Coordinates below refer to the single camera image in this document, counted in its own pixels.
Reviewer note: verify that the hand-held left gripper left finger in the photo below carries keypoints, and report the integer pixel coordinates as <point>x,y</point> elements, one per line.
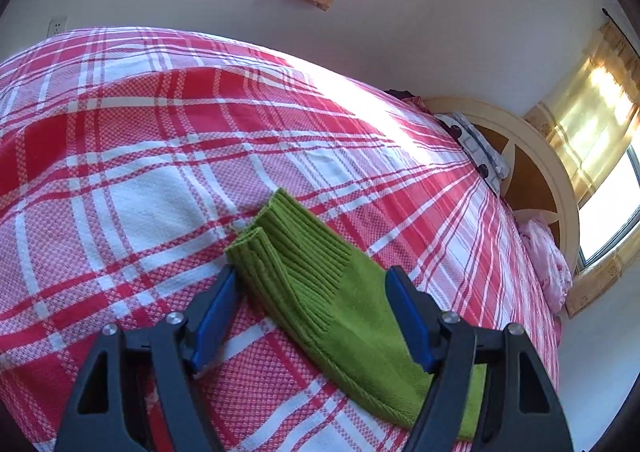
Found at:
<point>215,317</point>

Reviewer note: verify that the cream round wooden headboard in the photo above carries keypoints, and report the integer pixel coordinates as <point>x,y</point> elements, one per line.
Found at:
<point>530,166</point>

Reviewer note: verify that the dark curtain rod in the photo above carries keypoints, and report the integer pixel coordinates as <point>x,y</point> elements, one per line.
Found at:
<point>620,29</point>

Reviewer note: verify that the grey patterned pillow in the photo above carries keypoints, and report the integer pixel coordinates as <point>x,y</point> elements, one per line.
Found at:
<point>480,146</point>

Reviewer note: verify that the green knitted sweater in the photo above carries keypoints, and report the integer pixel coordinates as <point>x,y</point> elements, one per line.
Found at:
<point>310,272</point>

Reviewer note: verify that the red plaid bed sheet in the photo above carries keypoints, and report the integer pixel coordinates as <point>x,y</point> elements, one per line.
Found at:
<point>125,131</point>

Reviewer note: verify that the bright window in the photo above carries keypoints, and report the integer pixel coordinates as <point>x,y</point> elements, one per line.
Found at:
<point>612,212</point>

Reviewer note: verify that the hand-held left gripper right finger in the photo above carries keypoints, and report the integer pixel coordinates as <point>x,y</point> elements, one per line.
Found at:
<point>410,317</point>

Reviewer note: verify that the pink crumpled blanket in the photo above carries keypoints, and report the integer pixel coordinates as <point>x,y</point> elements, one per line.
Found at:
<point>545,257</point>

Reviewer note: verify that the white wall socket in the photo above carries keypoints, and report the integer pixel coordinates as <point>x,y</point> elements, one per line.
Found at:
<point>57,26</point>

